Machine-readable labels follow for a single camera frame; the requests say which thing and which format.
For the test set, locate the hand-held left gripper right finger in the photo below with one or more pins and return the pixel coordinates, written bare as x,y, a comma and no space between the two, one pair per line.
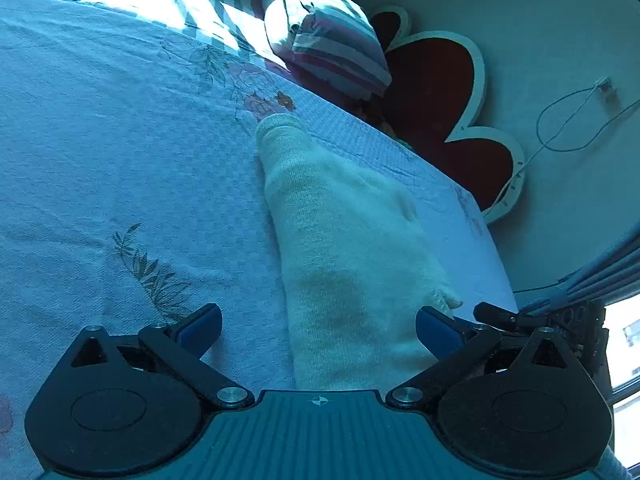
436,331

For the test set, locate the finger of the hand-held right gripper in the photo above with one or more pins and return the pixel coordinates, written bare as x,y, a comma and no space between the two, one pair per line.
495,312

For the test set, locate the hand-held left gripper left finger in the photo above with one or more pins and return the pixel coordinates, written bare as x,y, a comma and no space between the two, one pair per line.
204,325

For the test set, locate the cream knit sweater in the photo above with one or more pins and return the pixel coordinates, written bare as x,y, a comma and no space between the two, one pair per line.
345,240

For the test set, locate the bright window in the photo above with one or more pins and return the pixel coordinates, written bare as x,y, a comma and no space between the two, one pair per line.
625,350

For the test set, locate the pleated grey curtain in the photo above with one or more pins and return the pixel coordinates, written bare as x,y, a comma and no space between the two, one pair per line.
585,277

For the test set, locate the floral bed sheet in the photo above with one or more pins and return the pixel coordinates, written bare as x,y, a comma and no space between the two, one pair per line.
125,135

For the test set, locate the red scalloped headboard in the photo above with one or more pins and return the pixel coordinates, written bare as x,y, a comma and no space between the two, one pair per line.
430,90

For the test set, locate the striped pillow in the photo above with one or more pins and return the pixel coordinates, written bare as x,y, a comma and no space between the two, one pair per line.
330,40

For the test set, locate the white wall socket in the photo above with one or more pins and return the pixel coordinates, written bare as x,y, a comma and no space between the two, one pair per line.
605,85

